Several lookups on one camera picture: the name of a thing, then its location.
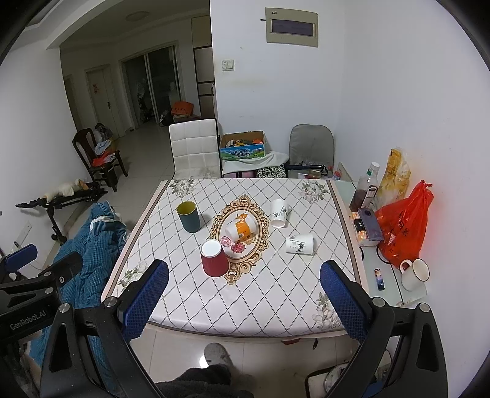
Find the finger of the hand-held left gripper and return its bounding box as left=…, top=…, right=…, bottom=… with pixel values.
left=38, top=252, right=83, bottom=286
left=5, top=245, right=38, bottom=270

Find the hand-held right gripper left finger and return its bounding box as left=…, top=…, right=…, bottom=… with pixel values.
left=39, top=259, right=170, bottom=398

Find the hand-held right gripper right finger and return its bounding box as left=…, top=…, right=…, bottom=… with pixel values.
left=319, top=261, right=448, bottom=398

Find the red paper cup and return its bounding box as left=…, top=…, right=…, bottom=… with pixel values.
left=201, top=239, right=229, bottom=277

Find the white cup with bamboo print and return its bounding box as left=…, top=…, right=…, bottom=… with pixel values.
left=270, top=199, right=289, bottom=228
left=285, top=234, right=315, bottom=255

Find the teal cup with yellow inside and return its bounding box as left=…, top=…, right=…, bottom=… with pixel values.
left=176, top=201, right=200, bottom=233

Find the orange and white paper cup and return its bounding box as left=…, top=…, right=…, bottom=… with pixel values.
left=224, top=214, right=258, bottom=242

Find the blue blanket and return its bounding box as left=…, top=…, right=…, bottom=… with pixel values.
left=28, top=202, right=127, bottom=364

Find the black folding stand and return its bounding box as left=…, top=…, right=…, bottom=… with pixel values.
left=15, top=180, right=108, bottom=246

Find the white box under phone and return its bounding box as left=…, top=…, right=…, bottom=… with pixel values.
left=351, top=214, right=383, bottom=247

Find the white enamel mug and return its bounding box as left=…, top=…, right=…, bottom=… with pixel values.
left=400, top=259, right=430, bottom=291

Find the white diamond pattern tablecloth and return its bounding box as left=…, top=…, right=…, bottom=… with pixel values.
left=101, top=178, right=364, bottom=337

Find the pale cloth bundle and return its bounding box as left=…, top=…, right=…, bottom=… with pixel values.
left=42, top=179, right=87, bottom=200

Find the round white device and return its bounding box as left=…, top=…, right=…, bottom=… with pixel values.
left=323, top=363, right=349, bottom=396

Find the purple smartphone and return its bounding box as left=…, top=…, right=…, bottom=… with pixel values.
left=358, top=207, right=384, bottom=242

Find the grey slipper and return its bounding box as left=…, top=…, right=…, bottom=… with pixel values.
left=204, top=342, right=232, bottom=370

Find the orange plastic bag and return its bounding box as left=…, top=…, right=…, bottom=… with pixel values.
left=374, top=181, right=434, bottom=268

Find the person's dark trouser leg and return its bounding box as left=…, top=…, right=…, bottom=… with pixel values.
left=155, top=365, right=255, bottom=398

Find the clothes pile on chair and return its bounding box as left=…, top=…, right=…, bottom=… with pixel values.
left=92, top=140, right=117, bottom=167

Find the dark wooden chair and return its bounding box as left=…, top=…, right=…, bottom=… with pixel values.
left=73, top=128, right=129, bottom=192

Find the clear bottle with white cap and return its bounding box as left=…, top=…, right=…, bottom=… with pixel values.
left=360, top=161, right=380, bottom=209

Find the yellow snack bag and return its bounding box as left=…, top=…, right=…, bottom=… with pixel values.
left=377, top=147, right=411, bottom=209

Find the black and white patterned bag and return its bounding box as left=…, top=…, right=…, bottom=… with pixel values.
left=256, top=165, right=287, bottom=179

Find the white padded chair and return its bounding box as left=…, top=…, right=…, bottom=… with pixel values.
left=169, top=118, right=222, bottom=180

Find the white cloth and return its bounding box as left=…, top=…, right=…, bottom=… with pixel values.
left=222, top=152, right=289, bottom=175

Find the grey cushioned chair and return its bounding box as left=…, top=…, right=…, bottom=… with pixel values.
left=288, top=124, right=334, bottom=179

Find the wooden door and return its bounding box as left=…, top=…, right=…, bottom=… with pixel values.
left=85, top=66, right=120, bottom=134

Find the cardboard box with blue print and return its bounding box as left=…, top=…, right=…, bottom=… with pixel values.
left=219, top=131, right=266, bottom=160

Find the glass sliding door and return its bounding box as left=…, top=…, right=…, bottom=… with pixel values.
left=119, top=44, right=181, bottom=129

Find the beige electrical panel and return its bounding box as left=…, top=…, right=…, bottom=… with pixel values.
left=265, top=7, right=319, bottom=48

